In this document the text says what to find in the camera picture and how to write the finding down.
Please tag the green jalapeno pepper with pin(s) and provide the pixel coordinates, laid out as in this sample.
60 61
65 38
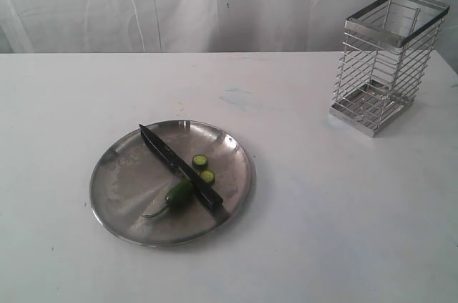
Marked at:
177 197

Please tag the wire metal utensil holder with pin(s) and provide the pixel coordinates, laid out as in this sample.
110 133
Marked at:
386 49

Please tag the round steel plate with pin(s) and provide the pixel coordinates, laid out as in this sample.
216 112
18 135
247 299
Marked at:
129 184

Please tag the black handled kitchen knife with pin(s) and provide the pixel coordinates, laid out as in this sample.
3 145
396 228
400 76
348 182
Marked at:
208 196

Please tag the green cucumber slice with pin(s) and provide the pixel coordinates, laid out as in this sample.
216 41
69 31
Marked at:
208 176
200 161

